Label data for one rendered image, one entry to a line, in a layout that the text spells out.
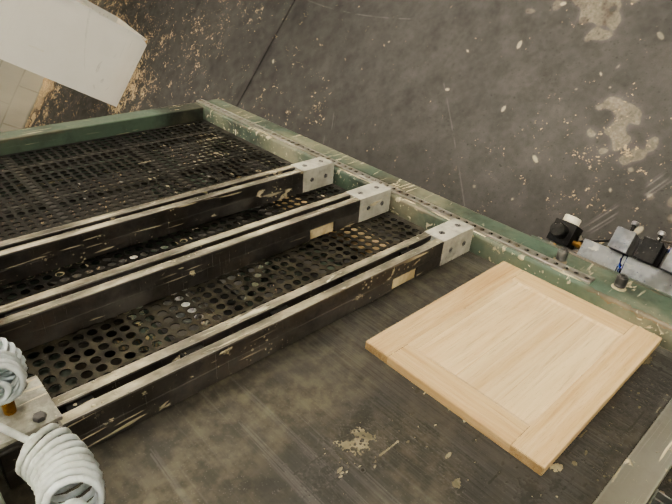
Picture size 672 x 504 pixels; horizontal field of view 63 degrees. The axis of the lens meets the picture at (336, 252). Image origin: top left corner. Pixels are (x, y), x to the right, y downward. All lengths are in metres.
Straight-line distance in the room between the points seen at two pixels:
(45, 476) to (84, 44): 4.12
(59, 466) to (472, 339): 0.76
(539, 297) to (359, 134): 1.79
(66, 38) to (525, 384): 4.05
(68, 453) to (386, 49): 2.63
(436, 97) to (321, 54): 0.84
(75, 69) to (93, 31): 0.31
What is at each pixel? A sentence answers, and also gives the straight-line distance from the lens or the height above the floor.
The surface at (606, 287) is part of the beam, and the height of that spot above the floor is 0.87.
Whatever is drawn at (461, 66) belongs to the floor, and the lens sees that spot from 2.74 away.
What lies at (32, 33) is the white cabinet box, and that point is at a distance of 4.51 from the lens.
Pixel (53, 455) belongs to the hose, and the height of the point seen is 1.89.
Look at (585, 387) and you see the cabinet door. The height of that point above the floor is 1.12.
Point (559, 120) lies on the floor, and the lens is 2.45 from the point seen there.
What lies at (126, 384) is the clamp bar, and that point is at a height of 1.69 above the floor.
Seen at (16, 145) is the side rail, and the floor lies 1.48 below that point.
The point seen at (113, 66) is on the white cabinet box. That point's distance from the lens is 4.72.
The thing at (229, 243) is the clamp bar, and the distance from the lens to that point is 1.24.
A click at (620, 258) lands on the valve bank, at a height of 0.74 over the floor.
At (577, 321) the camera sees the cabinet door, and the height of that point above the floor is 0.96.
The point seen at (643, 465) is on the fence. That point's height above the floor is 1.23.
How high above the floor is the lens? 2.19
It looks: 52 degrees down
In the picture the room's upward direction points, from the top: 74 degrees counter-clockwise
